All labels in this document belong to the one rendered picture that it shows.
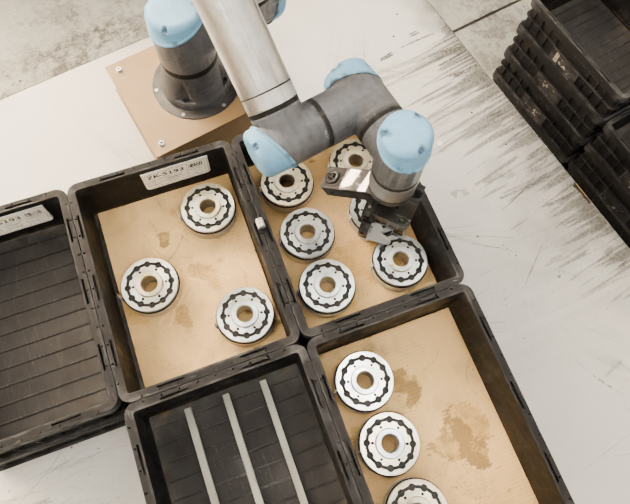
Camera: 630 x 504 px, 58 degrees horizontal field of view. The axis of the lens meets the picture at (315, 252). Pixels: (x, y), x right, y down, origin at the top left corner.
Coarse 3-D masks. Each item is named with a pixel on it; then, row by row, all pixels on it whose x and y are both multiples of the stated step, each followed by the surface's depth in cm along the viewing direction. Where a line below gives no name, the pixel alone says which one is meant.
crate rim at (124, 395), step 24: (216, 144) 105; (144, 168) 103; (72, 192) 100; (240, 192) 102; (264, 240) 99; (96, 288) 96; (288, 312) 95; (288, 336) 93; (240, 360) 92; (120, 384) 90; (168, 384) 90
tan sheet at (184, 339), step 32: (128, 224) 109; (160, 224) 110; (128, 256) 107; (160, 256) 108; (192, 256) 108; (224, 256) 108; (256, 256) 108; (192, 288) 106; (224, 288) 106; (256, 288) 106; (128, 320) 103; (160, 320) 103; (192, 320) 104; (160, 352) 102; (192, 352) 102; (224, 352) 102
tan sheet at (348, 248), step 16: (336, 144) 117; (320, 160) 116; (256, 176) 114; (320, 176) 115; (320, 192) 113; (320, 208) 112; (336, 208) 112; (272, 224) 111; (336, 224) 111; (336, 240) 110; (352, 240) 110; (368, 240) 110; (416, 240) 111; (336, 256) 109; (352, 256) 109; (368, 256) 109; (288, 272) 108; (352, 272) 108; (368, 272) 108; (368, 288) 107; (384, 288) 107; (416, 288) 108; (352, 304) 106; (368, 304) 106; (320, 320) 105
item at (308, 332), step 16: (240, 160) 104; (256, 192) 102; (256, 208) 101; (432, 208) 102; (432, 224) 101; (272, 240) 100; (448, 240) 100; (272, 256) 98; (448, 256) 99; (288, 288) 96; (432, 288) 99; (384, 304) 96; (400, 304) 96; (304, 320) 94; (336, 320) 95; (352, 320) 95; (304, 336) 94
